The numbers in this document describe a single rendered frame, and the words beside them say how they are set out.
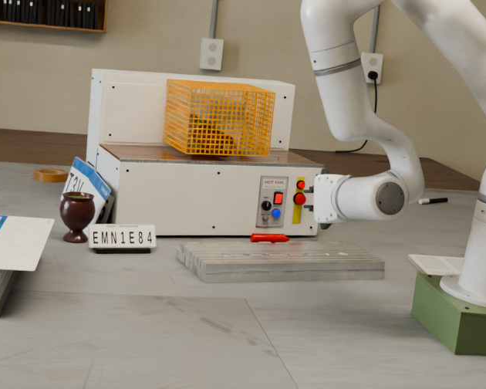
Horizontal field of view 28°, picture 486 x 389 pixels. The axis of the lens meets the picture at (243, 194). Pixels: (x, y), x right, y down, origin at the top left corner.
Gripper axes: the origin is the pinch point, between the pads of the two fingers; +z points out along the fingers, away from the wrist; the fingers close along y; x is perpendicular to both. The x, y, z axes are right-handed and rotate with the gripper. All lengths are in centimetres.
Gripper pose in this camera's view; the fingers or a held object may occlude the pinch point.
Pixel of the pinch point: (314, 198)
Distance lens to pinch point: 208.9
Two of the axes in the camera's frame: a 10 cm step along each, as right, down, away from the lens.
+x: 9.2, 0.2, 3.8
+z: -3.8, 0.1, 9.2
